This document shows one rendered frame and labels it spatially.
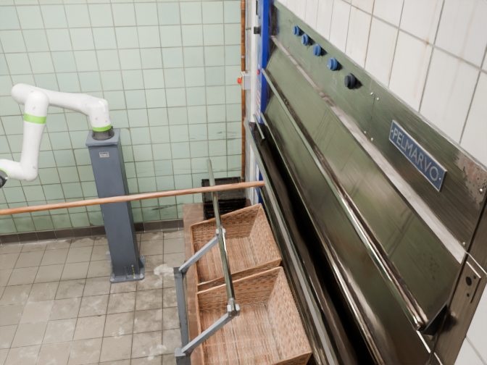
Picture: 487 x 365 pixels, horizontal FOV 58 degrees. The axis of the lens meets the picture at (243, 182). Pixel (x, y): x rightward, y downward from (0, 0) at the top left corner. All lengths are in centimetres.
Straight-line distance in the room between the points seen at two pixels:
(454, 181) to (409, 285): 28
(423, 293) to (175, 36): 269
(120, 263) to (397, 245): 271
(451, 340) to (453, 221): 24
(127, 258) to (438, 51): 294
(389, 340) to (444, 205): 45
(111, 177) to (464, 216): 253
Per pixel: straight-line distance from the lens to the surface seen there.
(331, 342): 133
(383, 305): 131
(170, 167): 374
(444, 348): 106
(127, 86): 346
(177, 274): 224
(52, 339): 341
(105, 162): 306
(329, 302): 147
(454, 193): 95
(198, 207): 331
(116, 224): 333
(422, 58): 101
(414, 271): 108
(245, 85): 311
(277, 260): 244
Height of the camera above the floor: 247
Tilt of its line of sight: 32 degrees down
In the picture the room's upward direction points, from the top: straight up
